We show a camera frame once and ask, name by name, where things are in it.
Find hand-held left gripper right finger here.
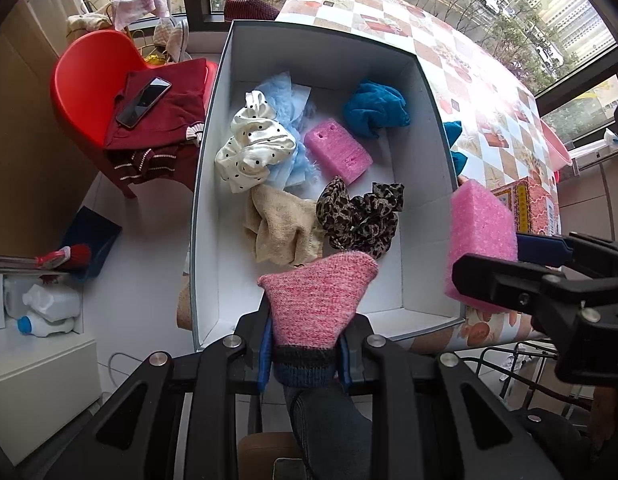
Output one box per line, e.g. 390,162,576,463
336,312,564,480

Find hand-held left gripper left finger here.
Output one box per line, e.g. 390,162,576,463
44,290,276,480

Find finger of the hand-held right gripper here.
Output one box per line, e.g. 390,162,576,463
451,254,554,313
516,232,618,281

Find pink foam block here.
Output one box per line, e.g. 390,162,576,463
445,180,520,311
304,117,374,181

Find pink knit sock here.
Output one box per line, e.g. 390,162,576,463
257,251,380,388

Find white cardboard box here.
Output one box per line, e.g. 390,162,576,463
189,20,467,353

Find beige knit cloth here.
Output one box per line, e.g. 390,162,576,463
243,184,324,266

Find leopard print scrunchie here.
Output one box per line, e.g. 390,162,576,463
316,176,406,260

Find white polka dot scrunchie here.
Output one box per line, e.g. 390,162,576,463
214,90,298,193

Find light blue mesh cloth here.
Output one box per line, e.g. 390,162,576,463
261,72,320,188

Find person's right forearm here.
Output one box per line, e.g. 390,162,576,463
591,385,618,466

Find red patterned box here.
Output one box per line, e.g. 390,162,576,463
491,177,562,236

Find pink plastic basin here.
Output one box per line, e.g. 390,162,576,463
539,117,572,166

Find checkered printed tablecloth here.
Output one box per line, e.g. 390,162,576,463
275,0,572,356

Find blue dustpan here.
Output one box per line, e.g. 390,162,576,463
59,205,124,281

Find red brush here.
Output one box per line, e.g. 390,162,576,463
35,244,92,273

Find white plastic jug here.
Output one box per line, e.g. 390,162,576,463
21,284,82,322

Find white jug with blue cap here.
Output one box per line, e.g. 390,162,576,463
16,314,77,338

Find white cabinet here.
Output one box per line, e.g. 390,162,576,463
0,337,102,466

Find dark red garment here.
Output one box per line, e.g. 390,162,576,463
105,58,210,183

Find black smartphone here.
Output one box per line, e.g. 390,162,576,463
116,76,172,128

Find red plastic chair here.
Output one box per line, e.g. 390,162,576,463
50,30,220,198

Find white fluffy slippers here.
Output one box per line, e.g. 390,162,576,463
153,16,192,63

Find maroon knit hat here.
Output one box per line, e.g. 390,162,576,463
224,0,280,22

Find pink hanging cloth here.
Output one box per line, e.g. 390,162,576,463
111,0,172,31

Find beige hanging cloth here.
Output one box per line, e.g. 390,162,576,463
66,12,114,36

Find black wire rack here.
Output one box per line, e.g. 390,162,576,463
459,342,560,411

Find white cable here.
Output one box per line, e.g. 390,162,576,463
108,352,154,386

